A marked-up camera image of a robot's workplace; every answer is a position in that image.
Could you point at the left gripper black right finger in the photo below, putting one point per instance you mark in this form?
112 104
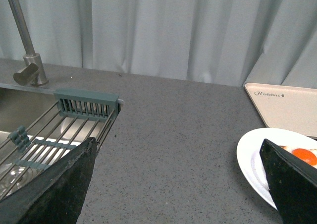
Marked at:
292 184

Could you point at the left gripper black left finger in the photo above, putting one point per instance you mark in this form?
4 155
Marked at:
57 195

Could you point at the white round plate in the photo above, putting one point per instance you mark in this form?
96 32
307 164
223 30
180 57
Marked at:
248 155

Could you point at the fried egg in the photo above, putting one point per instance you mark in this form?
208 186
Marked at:
308 155

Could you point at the stainless steel sink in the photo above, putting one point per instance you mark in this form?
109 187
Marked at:
19 105

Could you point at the beige rabbit tray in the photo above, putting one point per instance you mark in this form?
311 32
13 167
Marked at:
286 107

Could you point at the green and steel drying rack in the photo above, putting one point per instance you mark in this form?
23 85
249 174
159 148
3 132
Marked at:
62 125

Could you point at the steel kitchen faucet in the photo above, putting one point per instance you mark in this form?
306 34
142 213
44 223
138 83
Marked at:
33 73

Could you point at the grey-white curtain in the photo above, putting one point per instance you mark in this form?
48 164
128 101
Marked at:
228 42

